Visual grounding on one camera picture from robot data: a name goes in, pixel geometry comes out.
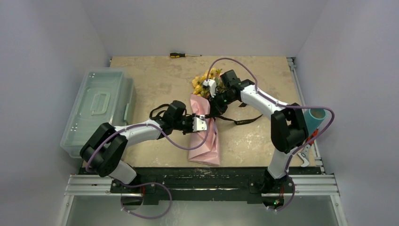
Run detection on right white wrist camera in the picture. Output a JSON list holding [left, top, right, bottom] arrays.
[[202, 79, 217, 97]]

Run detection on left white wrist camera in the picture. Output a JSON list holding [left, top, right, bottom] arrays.
[[192, 114, 207, 132]]

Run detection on black printed ribbon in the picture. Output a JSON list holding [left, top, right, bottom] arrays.
[[149, 104, 262, 125]]

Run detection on yellow black screwdriver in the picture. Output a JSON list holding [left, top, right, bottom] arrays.
[[169, 52, 202, 58]]

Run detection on purple cable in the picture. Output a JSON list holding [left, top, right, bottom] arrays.
[[85, 114, 210, 218], [206, 57, 335, 213]]

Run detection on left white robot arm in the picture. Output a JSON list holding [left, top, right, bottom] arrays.
[[80, 100, 205, 193]]

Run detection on teal vase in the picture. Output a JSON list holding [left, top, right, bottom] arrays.
[[303, 108, 327, 134]]

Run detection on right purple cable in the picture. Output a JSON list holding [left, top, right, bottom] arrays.
[[206, 57, 335, 213]]

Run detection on pink wrapping paper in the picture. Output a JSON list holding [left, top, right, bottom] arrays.
[[188, 94, 221, 166]]

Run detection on black aluminium base frame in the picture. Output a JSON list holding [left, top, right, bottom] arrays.
[[65, 167, 339, 208]]

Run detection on orange handled cutter tool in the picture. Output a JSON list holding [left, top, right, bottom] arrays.
[[297, 129, 319, 168]]

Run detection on flower bouquet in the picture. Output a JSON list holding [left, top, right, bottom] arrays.
[[192, 68, 224, 99]]

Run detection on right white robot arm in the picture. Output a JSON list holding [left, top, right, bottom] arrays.
[[202, 70, 309, 192]]

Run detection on clear plastic storage box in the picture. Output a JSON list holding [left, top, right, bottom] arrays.
[[60, 67, 136, 158]]

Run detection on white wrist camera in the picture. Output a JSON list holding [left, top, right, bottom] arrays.
[[192, 114, 207, 132], [202, 79, 217, 97]]

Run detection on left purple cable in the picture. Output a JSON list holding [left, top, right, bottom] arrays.
[[85, 114, 210, 218]]

